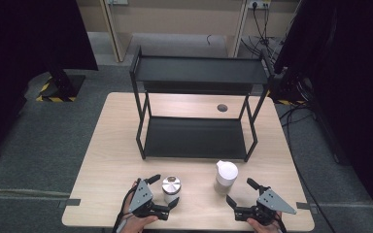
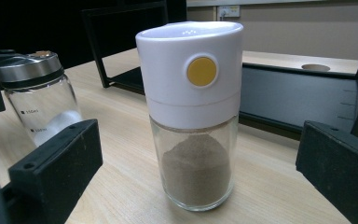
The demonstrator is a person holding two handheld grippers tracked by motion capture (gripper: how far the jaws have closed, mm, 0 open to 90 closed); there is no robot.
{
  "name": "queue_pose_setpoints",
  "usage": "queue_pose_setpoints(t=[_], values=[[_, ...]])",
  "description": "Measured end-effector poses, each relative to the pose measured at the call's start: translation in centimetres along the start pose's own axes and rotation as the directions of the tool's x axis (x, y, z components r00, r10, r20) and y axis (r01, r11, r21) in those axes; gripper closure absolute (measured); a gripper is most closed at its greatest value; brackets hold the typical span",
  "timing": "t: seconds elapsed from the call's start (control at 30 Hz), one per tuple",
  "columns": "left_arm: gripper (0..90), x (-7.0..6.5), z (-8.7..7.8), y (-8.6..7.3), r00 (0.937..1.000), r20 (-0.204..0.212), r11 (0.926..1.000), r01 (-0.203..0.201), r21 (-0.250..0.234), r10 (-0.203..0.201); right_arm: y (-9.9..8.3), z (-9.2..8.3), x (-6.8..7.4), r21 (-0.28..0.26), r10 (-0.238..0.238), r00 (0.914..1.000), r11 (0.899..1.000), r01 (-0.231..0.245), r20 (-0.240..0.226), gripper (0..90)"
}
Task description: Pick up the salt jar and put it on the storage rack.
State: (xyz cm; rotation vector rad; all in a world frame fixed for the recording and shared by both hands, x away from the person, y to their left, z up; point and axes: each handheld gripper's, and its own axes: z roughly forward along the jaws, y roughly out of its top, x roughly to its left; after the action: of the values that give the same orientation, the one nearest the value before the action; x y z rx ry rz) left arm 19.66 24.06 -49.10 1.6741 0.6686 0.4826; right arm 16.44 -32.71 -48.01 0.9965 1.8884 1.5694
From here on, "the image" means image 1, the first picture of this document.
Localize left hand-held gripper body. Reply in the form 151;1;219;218
128;179;171;221

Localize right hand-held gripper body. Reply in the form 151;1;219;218
234;185;297;226

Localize glass jar with silver lid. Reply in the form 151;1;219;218
161;175;183;205

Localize jar with white lid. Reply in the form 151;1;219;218
213;159;240;196

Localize black metal two-tier shelf rack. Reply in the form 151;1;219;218
129;45;276;163

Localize person's right hand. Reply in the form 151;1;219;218
246;212;285;233

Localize person's left hand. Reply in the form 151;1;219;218
120;182;159;233

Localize grey floor tape strip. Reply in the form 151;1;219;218
57;198;82;209
295;201;319;215

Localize stand base with yellow-black tape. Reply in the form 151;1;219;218
35;69;86;103

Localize large black curtain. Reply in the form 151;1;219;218
0;0;99;166
273;0;373;227

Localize left hand-held gripper cable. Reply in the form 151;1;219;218
112;178;141;233

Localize hand-held gripper cable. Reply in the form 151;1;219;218
112;178;141;233
273;210;288;233

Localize right hand-held gripper cable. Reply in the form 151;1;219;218
273;210;288;233

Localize black floor cable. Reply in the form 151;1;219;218
278;101;338;233

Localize bundle of black power cables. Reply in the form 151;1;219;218
241;3;285;61

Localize wall power outlet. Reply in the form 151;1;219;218
247;0;272;10

